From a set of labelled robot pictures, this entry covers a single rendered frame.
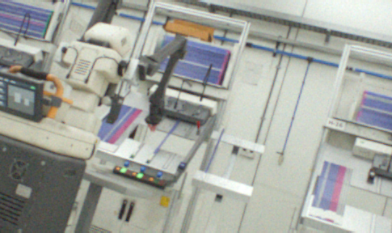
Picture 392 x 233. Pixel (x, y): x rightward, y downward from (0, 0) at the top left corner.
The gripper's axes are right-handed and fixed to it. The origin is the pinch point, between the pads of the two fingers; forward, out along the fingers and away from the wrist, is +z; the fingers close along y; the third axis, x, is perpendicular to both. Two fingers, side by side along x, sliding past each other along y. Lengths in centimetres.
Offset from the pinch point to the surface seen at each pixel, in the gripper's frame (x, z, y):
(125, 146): 21.4, 2.4, 8.8
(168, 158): 20.0, 2.6, -20.2
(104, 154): 33.4, 3.7, 17.0
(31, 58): -32, -12, 116
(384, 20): -240, -26, -131
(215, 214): 34, 23, -58
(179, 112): -19.6, -6.5, -10.9
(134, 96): -32.0, -2.1, 29.6
